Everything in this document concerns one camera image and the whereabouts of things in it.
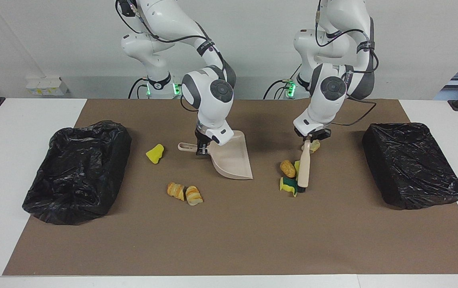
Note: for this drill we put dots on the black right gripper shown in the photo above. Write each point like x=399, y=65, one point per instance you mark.
x=203, y=140

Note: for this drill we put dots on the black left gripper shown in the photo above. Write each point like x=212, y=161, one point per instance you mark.
x=321, y=134

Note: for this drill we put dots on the pale white bread chunk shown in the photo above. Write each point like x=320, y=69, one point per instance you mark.
x=314, y=146

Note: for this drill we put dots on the beige hand brush black bristles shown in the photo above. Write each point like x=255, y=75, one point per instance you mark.
x=305, y=168

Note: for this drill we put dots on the yellow sponge piece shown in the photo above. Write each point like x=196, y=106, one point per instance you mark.
x=297, y=166
x=155, y=154

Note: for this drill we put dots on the beige plastic dustpan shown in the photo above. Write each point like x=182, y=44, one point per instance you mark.
x=233, y=160

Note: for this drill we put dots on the brown textured bread roll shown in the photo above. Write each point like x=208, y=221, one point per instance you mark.
x=287, y=168

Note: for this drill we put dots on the croissant bread piece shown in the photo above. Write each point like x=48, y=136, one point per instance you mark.
x=176, y=190
x=194, y=196

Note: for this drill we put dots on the green and yellow sponge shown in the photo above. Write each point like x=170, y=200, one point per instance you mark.
x=289, y=184

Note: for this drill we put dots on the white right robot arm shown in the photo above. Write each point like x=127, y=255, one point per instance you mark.
x=209, y=96

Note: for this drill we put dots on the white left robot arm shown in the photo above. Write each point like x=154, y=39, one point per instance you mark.
x=325, y=108

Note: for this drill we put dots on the black bag lined bin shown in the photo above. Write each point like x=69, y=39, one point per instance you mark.
x=413, y=168
x=77, y=180

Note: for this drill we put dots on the brown paper table mat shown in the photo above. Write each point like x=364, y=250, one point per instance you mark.
x=233, y=240

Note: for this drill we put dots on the white power box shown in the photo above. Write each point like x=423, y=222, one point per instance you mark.
x=47, y=86

